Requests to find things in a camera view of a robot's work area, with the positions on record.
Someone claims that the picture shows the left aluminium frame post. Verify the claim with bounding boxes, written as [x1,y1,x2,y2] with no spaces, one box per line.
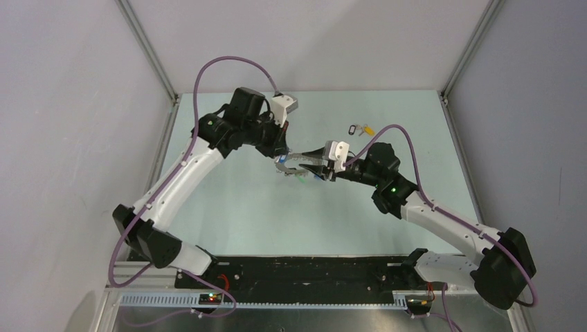
[115,0,178,105]

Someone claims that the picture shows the large metal keyring with clips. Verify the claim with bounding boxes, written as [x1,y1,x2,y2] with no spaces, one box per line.
[273,153,313,180]

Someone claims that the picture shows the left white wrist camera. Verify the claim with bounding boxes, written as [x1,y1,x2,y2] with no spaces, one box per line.
[269,94,298,127]

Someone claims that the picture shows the right aluminium frame post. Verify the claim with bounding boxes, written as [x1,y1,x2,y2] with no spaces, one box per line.
[440,0,505,100]

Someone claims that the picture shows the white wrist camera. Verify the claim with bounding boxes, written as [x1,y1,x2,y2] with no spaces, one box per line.
[269,94,298,127]
[323,140,350,173]

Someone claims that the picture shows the aluminium frame post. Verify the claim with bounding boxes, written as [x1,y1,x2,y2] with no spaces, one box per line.
[440,0,505,100]
[115,0,178,105]

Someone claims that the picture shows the grey slotted cable duct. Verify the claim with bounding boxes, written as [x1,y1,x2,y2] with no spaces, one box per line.
[119,292,408,310]

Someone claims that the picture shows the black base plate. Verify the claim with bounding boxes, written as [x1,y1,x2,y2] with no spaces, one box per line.
[202,254,428,302]

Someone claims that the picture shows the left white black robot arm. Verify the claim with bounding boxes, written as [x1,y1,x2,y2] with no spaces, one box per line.
[113,87,298,288]

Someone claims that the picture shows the yellow key tag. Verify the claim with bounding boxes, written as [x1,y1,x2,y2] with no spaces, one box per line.
[359,124,375,137]

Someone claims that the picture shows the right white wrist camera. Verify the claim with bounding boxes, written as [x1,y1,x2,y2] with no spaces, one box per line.
[323,140,350,173]

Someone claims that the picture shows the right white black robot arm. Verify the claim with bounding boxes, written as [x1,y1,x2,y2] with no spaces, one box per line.
[302,141,536,310]

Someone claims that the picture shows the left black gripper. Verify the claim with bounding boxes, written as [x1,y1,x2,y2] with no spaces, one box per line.
[242,112,289,159]

